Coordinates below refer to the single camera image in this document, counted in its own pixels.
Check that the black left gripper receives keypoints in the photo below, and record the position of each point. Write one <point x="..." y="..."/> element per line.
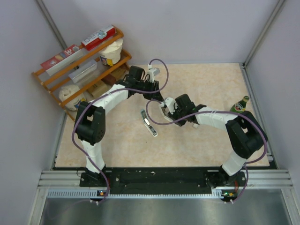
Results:
<point x="152" y="87"/>

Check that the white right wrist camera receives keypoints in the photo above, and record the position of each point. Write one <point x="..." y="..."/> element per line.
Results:
<point x="168" y="105"/>

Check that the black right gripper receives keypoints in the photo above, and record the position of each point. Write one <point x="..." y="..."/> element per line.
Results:
<point x="173" y="116"/>

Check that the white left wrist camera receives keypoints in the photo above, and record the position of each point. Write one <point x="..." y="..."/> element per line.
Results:
<point x="152" y="72"/>

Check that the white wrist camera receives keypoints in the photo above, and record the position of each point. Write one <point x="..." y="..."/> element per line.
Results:
<point x="168" y="105"/>
<point x="152" y="72"/>

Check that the brown cardboard box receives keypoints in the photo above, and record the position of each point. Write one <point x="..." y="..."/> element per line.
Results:
<point x="98" y="89"/>

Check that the green glass bottle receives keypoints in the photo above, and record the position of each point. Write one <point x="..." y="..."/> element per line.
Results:
<point x="240" y="106"/>

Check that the white staple box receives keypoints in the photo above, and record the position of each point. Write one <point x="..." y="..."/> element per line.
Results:
<point x="164" y="111"/>

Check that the red white foil box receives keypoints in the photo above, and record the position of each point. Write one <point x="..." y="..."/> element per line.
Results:
<point x="98" y="37"/>

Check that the light blue stapler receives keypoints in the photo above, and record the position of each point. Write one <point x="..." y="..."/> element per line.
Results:
<point x="147" y="123"/>

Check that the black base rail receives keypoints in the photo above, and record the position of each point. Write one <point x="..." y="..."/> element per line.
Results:
<point x="164" y="180"/>

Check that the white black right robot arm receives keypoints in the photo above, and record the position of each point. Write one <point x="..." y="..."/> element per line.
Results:
<point x="245" y="134"/>

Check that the dark brown box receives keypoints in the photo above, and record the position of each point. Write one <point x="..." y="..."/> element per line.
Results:
<point x="114" y="76"/>

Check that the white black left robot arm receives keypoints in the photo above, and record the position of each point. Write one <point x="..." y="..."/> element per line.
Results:
<point x="90" y="122"/>

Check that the red white wrap box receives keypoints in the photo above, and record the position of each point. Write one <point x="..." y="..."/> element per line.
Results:
<point x="62" y="59"/>

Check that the silver foil box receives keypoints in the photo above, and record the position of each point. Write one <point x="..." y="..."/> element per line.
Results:
<point x="83" y="71"/>

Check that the orange wooden shelf rack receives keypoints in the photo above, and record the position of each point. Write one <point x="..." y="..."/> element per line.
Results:
<point x="54" y="83"/>

